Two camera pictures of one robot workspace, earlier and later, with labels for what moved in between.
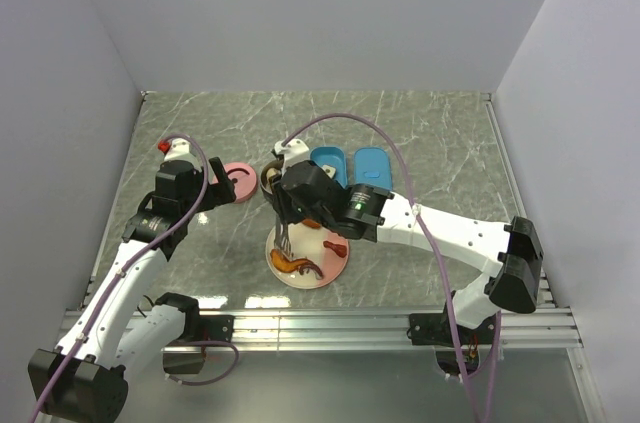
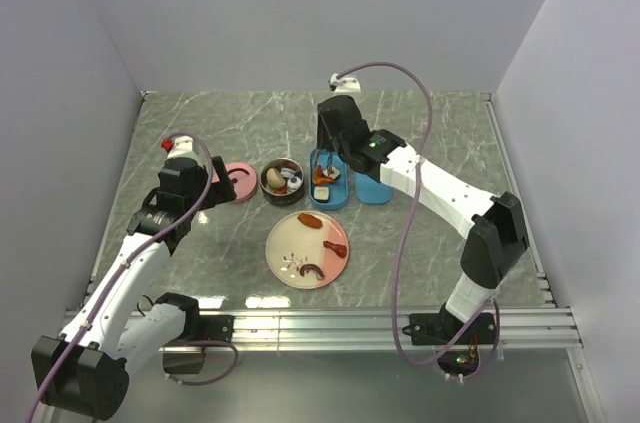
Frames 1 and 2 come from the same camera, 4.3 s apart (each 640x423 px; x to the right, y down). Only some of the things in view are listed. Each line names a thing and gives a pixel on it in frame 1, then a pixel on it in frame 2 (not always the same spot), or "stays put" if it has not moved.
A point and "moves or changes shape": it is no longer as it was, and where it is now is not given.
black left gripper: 221,193 stays put
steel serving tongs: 282,236 to 330,167
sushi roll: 329,170 stays put
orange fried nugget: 311,223 stays put
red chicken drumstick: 340,250 stays put
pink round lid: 244,178 stays put
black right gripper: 281,204 to 323,139
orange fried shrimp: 281,263 moves or changes shape
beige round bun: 271,172 stays put
